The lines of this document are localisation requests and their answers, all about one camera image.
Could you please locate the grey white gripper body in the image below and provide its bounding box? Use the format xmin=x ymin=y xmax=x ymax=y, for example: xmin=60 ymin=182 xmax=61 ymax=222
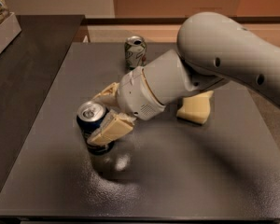
xmin=116 ymin=67 xmax=165 ymax=120

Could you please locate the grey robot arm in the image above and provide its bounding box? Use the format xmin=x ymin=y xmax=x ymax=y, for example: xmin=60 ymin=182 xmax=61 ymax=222
xmin=87 ymin=12 xmax=280 ymax=147

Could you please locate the dark wooden side table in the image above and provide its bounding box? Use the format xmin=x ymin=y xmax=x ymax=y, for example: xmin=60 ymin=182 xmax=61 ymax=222
xmin=0 ymin=15 xmax=84 ymax=192

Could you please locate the blue pepsi can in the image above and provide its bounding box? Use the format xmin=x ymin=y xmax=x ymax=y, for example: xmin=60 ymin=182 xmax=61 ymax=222
xmin=77 ymin=101 xmax=114 ymax=155

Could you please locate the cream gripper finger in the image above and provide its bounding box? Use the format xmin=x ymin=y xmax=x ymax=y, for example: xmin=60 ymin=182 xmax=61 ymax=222
xmin=87 ymin=109 xmax=136 ymax=147
xmin=92 ymin=82 xmax=119 ymax=108

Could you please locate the yellow sponge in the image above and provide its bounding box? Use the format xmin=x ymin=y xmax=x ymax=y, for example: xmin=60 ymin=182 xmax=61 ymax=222
xmin=176 ymin=91 xmax=214 ymax=125

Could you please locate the green white soda can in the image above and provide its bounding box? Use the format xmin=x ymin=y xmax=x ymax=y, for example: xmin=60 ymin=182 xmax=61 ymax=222
xmin=124 ymin=35 xmax=147 ymax=70

